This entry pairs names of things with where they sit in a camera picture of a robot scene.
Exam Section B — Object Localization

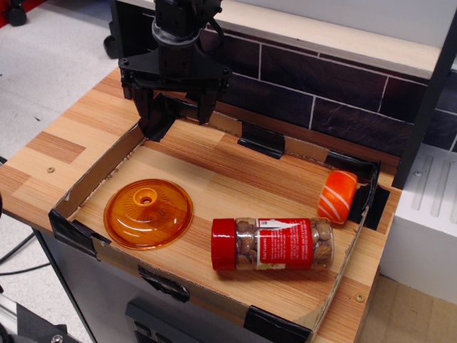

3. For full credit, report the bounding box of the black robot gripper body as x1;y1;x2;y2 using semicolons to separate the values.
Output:
119;47;232;99

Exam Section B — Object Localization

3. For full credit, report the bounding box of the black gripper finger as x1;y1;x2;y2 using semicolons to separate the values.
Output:
197;88;218;125
133;88;154;119

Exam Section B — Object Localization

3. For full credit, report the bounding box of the red-capped basil spice bottle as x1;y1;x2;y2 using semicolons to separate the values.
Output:
211;218;334;271

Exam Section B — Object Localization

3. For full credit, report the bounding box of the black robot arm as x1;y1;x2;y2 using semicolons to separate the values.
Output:
119;1;232;129

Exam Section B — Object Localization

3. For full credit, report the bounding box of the cardboard fence with black tape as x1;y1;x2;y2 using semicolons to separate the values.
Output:
47;91;388;342

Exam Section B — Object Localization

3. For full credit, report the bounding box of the black caster wheel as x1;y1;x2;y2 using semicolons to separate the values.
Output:
103;35;117;59

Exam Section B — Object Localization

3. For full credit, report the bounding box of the orange transparent plastic lid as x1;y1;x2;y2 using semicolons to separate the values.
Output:
104;179;194;250

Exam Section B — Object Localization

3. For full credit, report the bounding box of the dark brick-pattern back panel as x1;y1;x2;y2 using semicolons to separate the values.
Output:
142;10;457;158

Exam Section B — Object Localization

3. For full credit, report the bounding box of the orange salmon sushi toy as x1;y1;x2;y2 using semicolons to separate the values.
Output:
317;170;358;224

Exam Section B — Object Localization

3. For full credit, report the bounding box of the white ribbed side unit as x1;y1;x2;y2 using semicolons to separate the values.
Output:
380;144;456;303

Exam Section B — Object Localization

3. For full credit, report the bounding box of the black floor cable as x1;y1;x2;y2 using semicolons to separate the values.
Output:
0;230;51;277

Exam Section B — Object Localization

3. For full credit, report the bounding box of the black metal frame post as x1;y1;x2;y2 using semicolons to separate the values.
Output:
391;13;456;190

